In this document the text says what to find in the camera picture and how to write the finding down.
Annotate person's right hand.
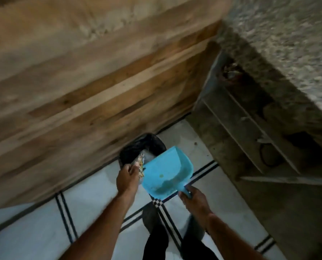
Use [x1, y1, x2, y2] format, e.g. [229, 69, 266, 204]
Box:
[178, 185, 213, 230]

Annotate person's left hand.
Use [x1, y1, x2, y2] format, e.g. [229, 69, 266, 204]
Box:
[116, 162, 141, 197]

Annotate colourful wrapper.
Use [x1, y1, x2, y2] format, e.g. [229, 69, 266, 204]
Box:
[131, 153, 146, 178]

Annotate blue plastic dustpan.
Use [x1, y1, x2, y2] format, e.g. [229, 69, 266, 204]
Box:
[141, 146, 194, 200]

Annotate person's left forearm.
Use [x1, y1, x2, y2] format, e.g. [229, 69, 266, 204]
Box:
[59, 193, 136, 260]

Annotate person's right forearm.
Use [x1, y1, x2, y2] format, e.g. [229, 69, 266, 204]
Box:
[206, 213, 267, 260]

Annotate black lined trash bin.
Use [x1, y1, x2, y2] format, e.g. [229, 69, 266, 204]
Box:
[119, 133, 167, 184]

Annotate person's black trousers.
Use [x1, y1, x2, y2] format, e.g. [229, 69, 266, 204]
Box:
[142, 203, 219, 260]

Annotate large wooden cabinet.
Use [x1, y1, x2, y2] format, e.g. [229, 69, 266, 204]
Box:
[0, 0, 233, 211]

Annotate concrete shelf unit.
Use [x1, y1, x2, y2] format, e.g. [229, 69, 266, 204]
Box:
[187, 50, 322, 187]

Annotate speckled granite countertop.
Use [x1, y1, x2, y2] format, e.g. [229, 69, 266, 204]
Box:
[216, 0, 322, 149]

